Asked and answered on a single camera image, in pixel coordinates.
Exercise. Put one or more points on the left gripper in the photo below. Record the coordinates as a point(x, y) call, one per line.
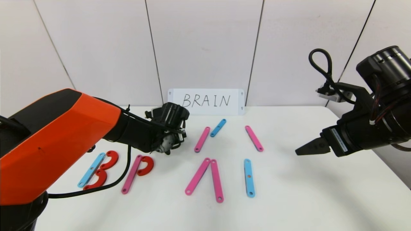
point(180, 137)

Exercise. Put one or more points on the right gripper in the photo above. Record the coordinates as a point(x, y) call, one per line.
point(337, 140)

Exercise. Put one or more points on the pink bar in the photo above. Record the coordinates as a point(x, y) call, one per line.
point(197, 176)
point(202, 139)
point(132, 175)
point(253, 138)
point(217, 181)

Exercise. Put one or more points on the short blue bar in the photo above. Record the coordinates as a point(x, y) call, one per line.
point(219, 127)

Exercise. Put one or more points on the small red arc piece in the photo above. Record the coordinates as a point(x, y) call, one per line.
point(150, 165)

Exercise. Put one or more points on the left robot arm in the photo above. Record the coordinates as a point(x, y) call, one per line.
point(57, 138)

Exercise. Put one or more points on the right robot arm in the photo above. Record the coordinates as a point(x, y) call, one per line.
point(385, 70)

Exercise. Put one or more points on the white BRAIN sign card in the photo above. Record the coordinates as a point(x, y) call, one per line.
point(212, 110)

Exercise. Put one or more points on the large red arc piece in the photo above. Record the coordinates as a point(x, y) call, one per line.
point(102, 183)
point(113, 158)

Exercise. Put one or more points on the long blue bar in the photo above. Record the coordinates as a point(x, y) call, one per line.
point(249, 185)
point(92, 170)

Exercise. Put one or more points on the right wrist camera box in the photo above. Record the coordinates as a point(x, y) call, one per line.
point(327, 93)

